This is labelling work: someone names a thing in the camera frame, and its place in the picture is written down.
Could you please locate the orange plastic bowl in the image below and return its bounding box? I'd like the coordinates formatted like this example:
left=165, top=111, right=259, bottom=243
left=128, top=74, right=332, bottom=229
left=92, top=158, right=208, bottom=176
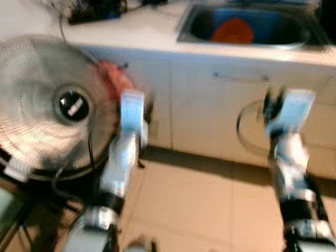
left=210, top=17, right=255, bottom=44

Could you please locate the black kitchen appliance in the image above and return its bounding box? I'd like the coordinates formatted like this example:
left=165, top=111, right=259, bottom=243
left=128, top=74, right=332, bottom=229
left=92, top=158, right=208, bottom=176
left=318, top=0, right=336, bottom=43

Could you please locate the white drawer front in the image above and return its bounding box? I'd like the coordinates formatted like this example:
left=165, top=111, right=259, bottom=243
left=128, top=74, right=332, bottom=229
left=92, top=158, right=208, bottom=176
left=168, top=58, right=336, bottom=169

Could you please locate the stainless steel sink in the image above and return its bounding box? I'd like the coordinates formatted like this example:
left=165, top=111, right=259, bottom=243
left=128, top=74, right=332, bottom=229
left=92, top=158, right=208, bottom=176
left=176, top=3, right=321, bottom=49

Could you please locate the white cabinet door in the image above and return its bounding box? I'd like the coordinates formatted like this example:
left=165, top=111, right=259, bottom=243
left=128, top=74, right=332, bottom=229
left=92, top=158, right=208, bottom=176
left=142, top=55, right=174, bottom=150

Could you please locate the red plastic bag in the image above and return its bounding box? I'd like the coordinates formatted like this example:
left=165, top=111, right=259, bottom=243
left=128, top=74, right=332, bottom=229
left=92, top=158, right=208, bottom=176
left=97, top=59, right=138, bottom=106

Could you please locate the black robot left foot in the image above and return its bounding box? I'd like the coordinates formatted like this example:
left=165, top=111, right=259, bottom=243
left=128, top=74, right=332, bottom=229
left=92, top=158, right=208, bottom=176
left=126, top=239, right=158, bottom=252

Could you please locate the black power strip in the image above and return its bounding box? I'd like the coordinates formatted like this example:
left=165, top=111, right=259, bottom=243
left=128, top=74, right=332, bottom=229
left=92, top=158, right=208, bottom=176
left=68, top=0, right=127, bottom=24

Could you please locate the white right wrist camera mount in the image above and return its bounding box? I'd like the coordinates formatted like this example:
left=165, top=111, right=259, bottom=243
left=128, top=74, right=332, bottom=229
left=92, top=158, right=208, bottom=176
left=270, top=89, right=317, bottom=137

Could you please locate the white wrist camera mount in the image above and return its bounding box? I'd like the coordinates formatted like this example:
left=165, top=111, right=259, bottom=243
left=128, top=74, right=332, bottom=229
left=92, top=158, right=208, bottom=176
left=120, top=90, right=146, bottom=134
left=270, top=89, right=317, bottom=137

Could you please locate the silver drawer handle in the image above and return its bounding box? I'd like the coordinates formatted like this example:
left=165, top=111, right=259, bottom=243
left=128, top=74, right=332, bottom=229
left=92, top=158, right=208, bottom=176
left=213, top=72, right=269, bottom=83

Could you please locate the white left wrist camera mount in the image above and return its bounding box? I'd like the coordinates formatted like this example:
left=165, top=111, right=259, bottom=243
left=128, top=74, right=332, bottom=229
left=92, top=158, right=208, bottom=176
left=120, top=90, right=146, bottom=134

